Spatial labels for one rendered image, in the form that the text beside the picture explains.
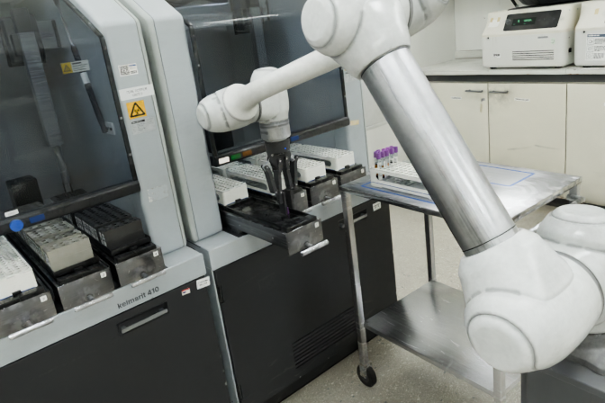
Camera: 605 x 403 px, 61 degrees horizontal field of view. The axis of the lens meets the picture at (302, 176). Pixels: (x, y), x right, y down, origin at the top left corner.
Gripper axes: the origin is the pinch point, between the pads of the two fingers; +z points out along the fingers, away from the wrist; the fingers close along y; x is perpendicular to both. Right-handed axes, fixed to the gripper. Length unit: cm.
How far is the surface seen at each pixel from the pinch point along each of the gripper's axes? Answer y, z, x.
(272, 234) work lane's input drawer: 11.3, 5.2, 6.5
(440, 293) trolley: -59, 56, 12
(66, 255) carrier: 61, -1, -19
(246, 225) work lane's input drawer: 11.3, 5.6, -7.4
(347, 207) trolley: -23.9, 9.8, 2.1
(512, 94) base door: -224, 11, -48
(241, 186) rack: 1.9, -1.9, -21.8
